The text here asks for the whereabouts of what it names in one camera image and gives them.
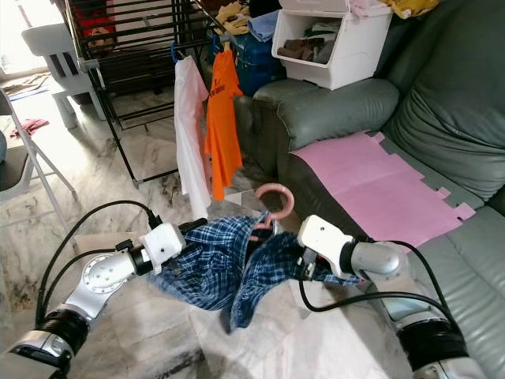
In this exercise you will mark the grey green leather sofa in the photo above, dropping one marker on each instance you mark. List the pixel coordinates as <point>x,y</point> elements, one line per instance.
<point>343,110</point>

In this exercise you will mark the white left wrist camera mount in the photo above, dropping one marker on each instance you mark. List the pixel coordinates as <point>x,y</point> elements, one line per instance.
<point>162,246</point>

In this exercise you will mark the dark blue container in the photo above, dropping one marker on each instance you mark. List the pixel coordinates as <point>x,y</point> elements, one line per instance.
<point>259,71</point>

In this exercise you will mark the white closed storage bin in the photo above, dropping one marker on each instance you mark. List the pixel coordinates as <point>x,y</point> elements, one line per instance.
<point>319,5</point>

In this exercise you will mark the red garment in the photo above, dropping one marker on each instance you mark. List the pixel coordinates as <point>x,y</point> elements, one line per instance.
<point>95,24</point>

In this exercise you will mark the pink foam mat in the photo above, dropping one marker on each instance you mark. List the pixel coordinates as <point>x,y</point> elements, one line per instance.
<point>379,185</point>

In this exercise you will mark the light blue folded cloth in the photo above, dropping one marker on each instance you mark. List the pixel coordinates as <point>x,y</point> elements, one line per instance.
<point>262,28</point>

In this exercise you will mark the white open storage bin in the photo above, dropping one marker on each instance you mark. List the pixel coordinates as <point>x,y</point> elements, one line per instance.
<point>359,55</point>

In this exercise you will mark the black drying rack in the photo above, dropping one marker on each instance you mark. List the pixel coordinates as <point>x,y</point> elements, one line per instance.
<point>126,47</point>

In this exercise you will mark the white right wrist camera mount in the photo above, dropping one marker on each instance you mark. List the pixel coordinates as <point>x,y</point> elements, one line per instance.
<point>323,239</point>

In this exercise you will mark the small pink cloth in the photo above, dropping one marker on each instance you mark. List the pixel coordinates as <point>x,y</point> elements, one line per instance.
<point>28,127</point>

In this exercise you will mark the white kids chair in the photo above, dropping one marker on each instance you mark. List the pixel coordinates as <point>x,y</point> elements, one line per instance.
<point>59,43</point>

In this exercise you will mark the pink and white cloth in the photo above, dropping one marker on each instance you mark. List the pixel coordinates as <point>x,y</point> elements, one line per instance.
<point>367,6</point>

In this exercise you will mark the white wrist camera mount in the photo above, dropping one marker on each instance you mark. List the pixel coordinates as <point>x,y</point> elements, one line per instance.
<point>323,239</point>
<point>162,246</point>

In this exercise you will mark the brown folded clothes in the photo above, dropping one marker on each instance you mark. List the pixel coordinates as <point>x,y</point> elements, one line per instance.
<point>304,49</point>

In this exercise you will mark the white shirt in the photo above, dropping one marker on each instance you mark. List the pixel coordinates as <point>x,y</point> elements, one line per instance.
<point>191,134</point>

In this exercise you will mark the orange shirt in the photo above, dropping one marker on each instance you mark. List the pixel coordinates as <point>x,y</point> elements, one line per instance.
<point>222,126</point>

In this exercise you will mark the pink clothes hanger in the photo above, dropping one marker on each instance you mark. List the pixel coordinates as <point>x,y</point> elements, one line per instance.
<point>274,188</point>

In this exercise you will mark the grey folding chair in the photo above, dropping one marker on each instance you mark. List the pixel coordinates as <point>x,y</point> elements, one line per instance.
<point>16,178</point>

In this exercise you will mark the blue plaid shirt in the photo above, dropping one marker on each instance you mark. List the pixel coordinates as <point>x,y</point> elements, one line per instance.
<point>213,268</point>

